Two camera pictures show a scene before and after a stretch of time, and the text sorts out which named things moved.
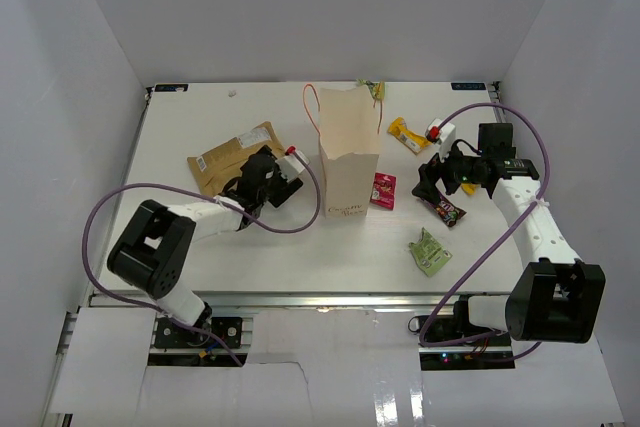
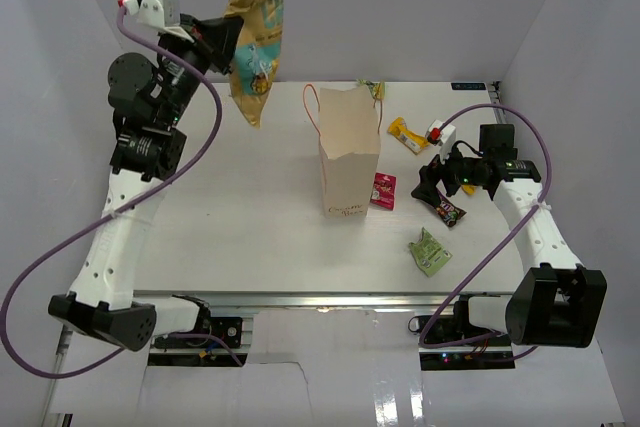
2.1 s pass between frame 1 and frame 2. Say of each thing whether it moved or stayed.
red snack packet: stayed
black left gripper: moved
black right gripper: stayed
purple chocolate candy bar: stayed
